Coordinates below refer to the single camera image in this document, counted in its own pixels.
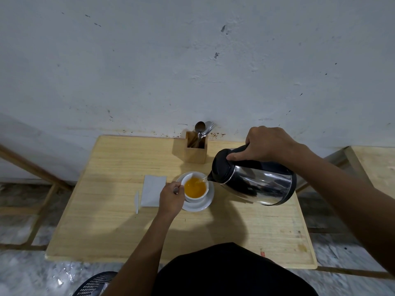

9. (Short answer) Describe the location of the metal spoon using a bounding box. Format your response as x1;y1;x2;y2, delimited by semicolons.
191;121;206;148

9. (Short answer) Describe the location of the person's right hand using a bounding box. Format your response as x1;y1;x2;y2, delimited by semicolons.
226;126;301;170

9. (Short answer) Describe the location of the orange tea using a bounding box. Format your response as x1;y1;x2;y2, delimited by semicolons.
184;177;207;198

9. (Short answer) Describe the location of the wooden cutlery holder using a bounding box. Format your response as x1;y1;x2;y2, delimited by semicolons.
185;131;208;164

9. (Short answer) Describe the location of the white paper napkin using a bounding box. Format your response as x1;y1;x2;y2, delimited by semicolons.
141;175;167;208

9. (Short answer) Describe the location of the person's right forearm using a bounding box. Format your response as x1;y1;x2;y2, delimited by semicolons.
287;143;395;276

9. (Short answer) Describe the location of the wooden frame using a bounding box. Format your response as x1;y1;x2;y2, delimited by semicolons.
0;144;73;251

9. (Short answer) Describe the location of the metal fork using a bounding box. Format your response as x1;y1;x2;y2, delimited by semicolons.
197;121;216;148

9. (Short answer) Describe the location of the white tea cup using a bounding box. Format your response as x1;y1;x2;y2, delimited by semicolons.
180;171;210;203

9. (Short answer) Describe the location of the black mesh stool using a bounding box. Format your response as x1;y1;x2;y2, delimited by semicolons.
72;271;118;296

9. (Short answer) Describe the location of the wooden side table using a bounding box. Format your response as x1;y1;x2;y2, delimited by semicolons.
296;146;395;201

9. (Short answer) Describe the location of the person's left hand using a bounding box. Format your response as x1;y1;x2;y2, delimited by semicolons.
158;181;185;217

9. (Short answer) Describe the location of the person's left forearm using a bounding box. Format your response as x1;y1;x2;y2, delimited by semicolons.
102;211;174;296

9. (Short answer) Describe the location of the person's black clothing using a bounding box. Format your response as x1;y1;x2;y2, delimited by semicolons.
153;242;318;296

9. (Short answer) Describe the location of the steel kettle with black lid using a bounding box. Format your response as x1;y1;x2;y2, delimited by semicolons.
207;144;297;206

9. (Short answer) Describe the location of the white saucer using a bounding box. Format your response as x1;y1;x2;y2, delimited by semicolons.
176;172;215;212

